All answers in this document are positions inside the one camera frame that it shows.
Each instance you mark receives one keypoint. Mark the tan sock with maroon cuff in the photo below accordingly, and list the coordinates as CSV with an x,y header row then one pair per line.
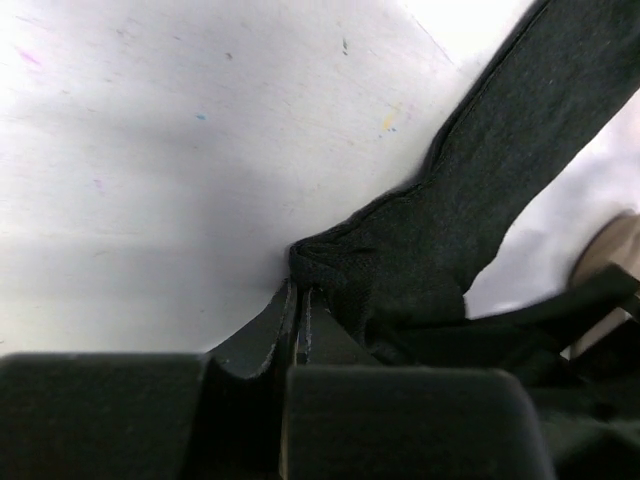
x,y
616,243

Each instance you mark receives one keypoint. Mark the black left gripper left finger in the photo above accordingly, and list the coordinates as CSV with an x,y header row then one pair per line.
x,y
248,355

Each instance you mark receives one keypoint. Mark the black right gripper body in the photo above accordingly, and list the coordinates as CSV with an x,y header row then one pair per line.
x,y
576,354

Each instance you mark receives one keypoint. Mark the plain black sock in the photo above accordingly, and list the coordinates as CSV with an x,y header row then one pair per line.
x,y
399,268

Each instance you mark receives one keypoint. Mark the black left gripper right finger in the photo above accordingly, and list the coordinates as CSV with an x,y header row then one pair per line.
x,y
321,340

